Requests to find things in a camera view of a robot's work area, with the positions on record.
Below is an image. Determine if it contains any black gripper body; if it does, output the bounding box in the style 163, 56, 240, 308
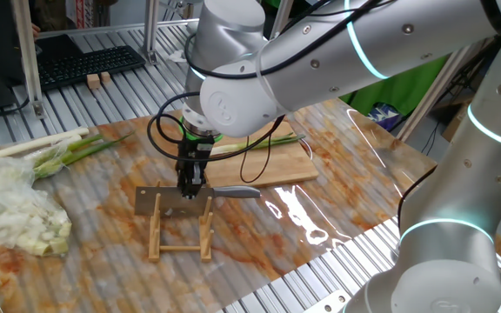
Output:
177, 135, 215, 169

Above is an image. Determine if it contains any black keyboard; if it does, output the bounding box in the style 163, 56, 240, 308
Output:
36, 44, 147, 91

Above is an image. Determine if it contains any green cloth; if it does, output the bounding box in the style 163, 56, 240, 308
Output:
339, 56, 450, 117

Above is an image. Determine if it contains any black flat device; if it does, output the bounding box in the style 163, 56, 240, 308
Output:
35, 33, 84, 57

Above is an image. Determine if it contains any marble pattern plastic mat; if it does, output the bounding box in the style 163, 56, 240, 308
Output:
0, 97, 438, 313

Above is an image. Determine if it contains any black base cable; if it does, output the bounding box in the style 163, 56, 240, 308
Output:
397, 165, 439, 234

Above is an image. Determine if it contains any silver robot mounting plate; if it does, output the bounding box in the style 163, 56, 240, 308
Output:
302, 290, 351, 313

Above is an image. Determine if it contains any blue patterned bag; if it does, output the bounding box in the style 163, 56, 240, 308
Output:
367, 103, 402, 131

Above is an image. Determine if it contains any green scallion stalk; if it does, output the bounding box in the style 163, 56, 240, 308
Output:
210, 132, 307, 157

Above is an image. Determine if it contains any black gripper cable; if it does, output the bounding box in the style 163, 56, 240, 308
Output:
146, 0, 402, 184

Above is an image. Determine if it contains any wooden peg rack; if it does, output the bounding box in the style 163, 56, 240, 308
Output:
148, 181, 215, 263

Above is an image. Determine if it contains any red white box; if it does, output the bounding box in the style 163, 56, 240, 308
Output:
74, 0, 97, 30

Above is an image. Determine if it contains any green adapter ring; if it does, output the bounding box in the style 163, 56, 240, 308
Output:
178, 116, 224, 143

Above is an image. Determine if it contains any cardboard box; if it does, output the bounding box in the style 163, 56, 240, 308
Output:
441, 102, 478, 143

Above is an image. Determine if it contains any bundle of green scallions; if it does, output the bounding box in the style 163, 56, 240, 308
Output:
32, 132, 134, 180

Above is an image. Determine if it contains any aluminium frame post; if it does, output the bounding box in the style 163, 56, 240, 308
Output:
142, 0, 160, 65
10, 0, 46, 119
396, 43, 478, 143

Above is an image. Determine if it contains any plastic bag of chopped scallions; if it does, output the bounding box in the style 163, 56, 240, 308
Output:
0, 156, 73, 257

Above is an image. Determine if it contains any long white leek stalk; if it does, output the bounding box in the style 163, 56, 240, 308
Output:
0, 126, 90, 158

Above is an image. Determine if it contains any steel cleaver knife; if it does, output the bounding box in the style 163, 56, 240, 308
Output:
134, 185, 262, 218

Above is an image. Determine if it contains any wooden cutting board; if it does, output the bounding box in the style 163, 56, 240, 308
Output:
179, 120, 320, 189

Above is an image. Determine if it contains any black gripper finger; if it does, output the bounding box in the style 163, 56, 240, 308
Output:
181, 163, 204, 199
177, 161, 191, 189

